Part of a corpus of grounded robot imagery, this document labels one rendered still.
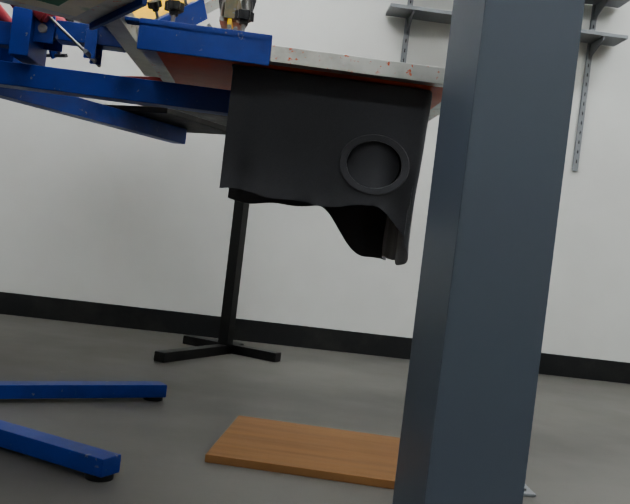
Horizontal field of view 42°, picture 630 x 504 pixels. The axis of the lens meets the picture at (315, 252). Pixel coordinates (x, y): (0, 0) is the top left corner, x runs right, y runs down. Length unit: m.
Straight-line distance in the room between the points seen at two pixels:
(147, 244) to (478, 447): 2.97
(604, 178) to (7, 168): 3.05
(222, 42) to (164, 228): 2.38
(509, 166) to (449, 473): 0.54
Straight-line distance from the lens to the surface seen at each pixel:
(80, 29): 2.25
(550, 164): 1.48
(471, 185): 1.42
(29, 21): 2.23
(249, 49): 1.91
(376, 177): 1.97
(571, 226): 4.45
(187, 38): 1.92
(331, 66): 1.92
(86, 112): 2.83
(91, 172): 4.27
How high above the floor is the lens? 0.56
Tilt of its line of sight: 1 degrees down
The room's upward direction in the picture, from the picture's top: 7 degrees clockwise
